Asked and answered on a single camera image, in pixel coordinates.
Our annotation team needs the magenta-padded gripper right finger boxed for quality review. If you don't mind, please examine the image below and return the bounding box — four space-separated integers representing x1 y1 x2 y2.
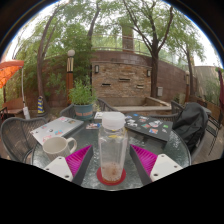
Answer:
129 144 184 186

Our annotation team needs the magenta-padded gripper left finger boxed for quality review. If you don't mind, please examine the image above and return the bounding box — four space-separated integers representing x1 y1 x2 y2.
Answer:
43 144 95 186

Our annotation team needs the clear plastic bottle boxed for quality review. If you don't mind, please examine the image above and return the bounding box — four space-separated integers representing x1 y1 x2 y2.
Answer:
97 111 129 184

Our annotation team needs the white ceramic mug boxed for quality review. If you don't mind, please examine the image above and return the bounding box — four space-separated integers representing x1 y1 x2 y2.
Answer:
42 136 78 162

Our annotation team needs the flat round red coaster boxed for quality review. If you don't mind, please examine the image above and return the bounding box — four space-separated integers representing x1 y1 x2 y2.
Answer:
96 166 127 187

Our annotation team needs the black laptop with stickers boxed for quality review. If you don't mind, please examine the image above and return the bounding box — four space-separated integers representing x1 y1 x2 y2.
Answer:
124 114 174 142

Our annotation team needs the silver laptop with stickers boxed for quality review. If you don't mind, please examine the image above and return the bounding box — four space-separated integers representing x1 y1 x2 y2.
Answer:
29 116 85 146

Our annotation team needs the colourful photo card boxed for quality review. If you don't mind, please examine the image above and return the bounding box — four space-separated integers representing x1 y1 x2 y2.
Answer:
85 122 102 130

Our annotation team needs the white paper booklet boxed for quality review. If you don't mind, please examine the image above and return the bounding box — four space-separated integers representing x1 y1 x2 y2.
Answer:
93 111 105 121

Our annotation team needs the black backpack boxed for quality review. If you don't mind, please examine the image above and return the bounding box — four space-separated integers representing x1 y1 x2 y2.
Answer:
173 101 209 154

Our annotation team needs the grey mesh metal armchair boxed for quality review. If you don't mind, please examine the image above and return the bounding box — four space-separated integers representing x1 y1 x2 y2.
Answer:
149 100 209 164
0 116 48 164
59 97 118 119

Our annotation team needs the green plant in blue pot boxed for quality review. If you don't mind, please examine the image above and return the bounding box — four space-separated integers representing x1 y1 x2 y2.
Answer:
68 77 98 121

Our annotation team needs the blue yellow striped cone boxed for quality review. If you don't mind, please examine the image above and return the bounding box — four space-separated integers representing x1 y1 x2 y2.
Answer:
36 95 46 115

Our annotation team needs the wooden bench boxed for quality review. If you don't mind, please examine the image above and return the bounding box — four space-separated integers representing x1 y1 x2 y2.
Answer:
1 96 26 118

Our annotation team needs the dark forked tree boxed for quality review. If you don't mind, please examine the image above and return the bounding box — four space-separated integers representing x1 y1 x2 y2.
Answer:
123 0 174 98

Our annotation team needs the thin straight tree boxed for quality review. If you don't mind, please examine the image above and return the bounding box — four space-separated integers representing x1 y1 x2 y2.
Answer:
179 33 198 98

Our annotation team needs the leaning slender tree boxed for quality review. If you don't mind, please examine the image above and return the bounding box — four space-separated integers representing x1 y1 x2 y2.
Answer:
36 3 68 111

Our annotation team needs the closed maroon patio umbrella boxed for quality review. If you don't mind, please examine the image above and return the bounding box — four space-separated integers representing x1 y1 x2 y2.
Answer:
218 68 224 111

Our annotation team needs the orange canopy with white pole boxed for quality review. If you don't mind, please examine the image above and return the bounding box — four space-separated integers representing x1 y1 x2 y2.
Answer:
0 59 31 120

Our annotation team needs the wooden lamp post, globe light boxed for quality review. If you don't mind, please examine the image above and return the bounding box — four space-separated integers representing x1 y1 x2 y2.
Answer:
184 70 191 103
65 49 76 104

